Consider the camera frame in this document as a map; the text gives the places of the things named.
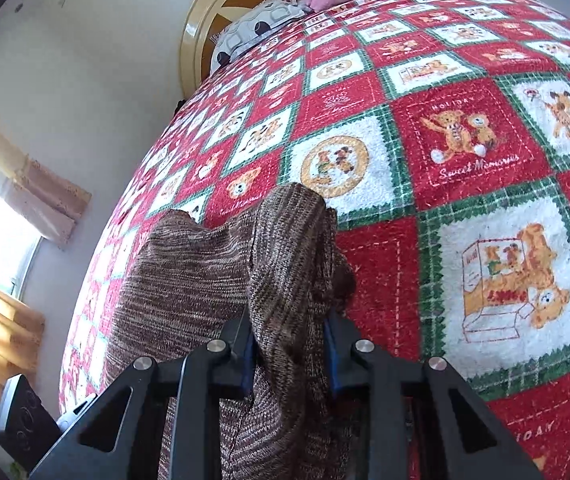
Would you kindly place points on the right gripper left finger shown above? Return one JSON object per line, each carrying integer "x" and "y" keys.
{"x": 120, "y": 434}

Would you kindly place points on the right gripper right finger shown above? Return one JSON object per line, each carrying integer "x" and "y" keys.
{"x": 427, "y": 408}

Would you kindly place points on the brown knitted sweater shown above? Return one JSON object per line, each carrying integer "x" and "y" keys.
{"x": 278, "y": 263}

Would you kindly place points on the yellow curtain side window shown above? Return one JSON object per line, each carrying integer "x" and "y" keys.
{"x": 50, "y": 203}

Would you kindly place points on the red patchwork teddy bedspread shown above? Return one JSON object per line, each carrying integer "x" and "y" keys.
{"x": 439, "y": 131}

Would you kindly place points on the grey patterned pillow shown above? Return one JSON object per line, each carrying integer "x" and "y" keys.
{"x": 258, "y": 24}

